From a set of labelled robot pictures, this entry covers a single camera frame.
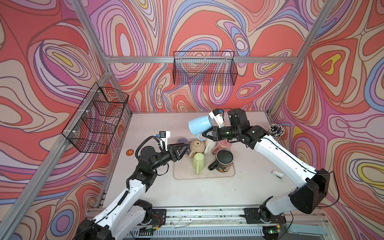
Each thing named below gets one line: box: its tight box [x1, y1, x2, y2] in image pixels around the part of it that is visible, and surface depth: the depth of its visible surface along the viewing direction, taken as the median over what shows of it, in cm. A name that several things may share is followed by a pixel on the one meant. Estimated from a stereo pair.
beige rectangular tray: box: [173, 152, 235, 180], surface depth 90 cm
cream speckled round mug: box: [188, 139, 206, 159], surface depth 93 cm
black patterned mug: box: [208, 149, 234, 173], surface depth 86 cm
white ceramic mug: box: [204, 138, 217, 156], surface depth 93 cm
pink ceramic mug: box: [211, 139, 232, 155], surface depth 89 cm
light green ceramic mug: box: [192, 152, 206, 175], surface depth 85 cm
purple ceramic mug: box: [177, 137, 189, 144], surface depth 95 cm
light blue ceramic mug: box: [188, 115, 214, 141], surface depth 72 cm
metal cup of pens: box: [268, 123, 286, 138], surface depth 89 cm
